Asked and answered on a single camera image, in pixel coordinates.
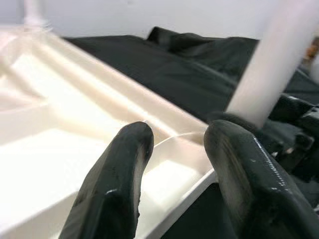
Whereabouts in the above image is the black fabric table cover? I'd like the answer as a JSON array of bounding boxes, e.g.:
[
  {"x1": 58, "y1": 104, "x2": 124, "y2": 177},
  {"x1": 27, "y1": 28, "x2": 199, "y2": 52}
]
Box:
[{"x1": 62, "y1": 26, "x2": 319, "y2": 239}]

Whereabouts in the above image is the white plastic children table top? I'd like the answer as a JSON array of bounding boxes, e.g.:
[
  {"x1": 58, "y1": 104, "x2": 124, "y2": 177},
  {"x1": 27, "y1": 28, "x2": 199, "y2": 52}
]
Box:
[{"x1": 0, "y1": 23, "x2": 217, "y2": 239}]

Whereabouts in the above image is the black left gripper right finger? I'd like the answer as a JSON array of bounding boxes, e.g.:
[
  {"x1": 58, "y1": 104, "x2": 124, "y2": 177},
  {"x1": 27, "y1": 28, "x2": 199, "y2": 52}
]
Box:
[{"x1": 203, "y1": 119, "x2": 319, "y2": 239}]

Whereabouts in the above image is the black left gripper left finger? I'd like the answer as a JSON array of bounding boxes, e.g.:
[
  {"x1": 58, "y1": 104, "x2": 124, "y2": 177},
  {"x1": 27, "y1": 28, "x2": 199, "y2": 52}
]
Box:
[{"x1": 59, "y1": 121, "x2": 155, "y2": 239}]

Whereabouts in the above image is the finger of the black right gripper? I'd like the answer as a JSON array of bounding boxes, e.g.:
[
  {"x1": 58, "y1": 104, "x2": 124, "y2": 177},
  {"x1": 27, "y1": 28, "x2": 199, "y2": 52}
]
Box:
[{"x1": 211, "y1": 111, "x2": 260, "y2": 130}]

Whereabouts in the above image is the white plastic table leg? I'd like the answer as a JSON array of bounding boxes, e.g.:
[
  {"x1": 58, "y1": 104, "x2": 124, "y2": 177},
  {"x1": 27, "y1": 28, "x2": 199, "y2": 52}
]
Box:
[
  {"x1": 225, "y1": 0, "x2": 319, "y2": 127},
  {"x1": 23, "y1": 0, "x2": 50, "y2": 28}
]

